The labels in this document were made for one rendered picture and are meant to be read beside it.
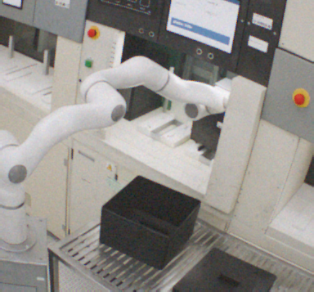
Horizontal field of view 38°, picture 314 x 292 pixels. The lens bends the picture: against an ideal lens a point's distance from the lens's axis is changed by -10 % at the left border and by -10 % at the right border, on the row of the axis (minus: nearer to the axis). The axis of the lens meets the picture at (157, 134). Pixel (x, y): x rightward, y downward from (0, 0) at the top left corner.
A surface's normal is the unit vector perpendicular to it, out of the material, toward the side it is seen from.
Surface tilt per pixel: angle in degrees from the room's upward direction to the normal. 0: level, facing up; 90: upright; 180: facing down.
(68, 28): 90
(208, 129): 94
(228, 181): 90
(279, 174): 90
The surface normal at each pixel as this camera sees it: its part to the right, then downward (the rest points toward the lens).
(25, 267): 0.15, 0.50
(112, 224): -0.46, 0.36
